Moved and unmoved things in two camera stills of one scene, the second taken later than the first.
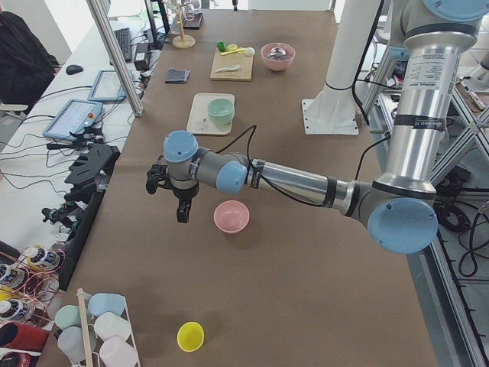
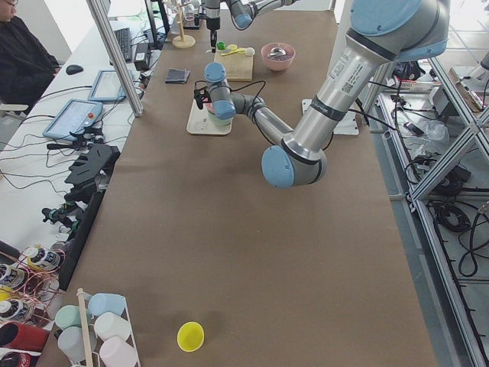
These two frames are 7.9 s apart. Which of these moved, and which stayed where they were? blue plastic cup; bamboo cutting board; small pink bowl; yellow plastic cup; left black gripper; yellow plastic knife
Moved: small pink bowl; left black gripper
Stayed: bamboo cutting board; yellow plastic cup; blue plastic cup; yellow plastic knife
